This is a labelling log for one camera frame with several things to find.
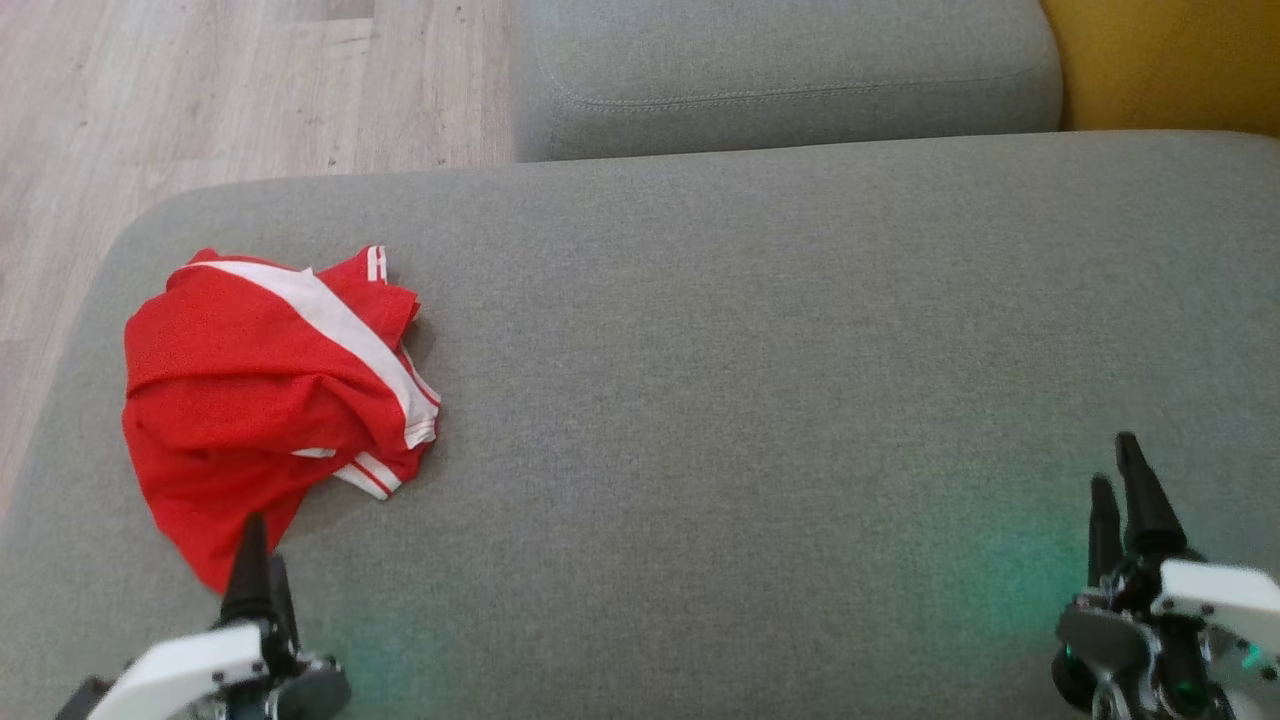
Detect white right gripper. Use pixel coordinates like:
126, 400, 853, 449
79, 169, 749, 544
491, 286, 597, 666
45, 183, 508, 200
1052, 431, 1280, 720

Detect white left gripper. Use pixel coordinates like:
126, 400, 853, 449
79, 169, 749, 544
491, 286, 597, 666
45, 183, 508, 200
85, 512, 353, 720

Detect red shorts with white stripe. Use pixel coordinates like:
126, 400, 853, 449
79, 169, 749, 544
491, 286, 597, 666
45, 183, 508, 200
122, 244, 443, 595

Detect large grey sofa seat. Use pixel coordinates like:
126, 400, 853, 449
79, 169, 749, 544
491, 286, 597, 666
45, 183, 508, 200
0, 130, 1280, 720

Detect yellow sofa backrest cushion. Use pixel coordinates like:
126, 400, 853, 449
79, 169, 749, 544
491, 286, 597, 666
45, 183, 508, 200
1038, 0, 1280, 138

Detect small grey sofa seat cushion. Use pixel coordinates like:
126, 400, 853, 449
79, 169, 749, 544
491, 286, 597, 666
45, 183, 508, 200
510, 0, 1064, 164

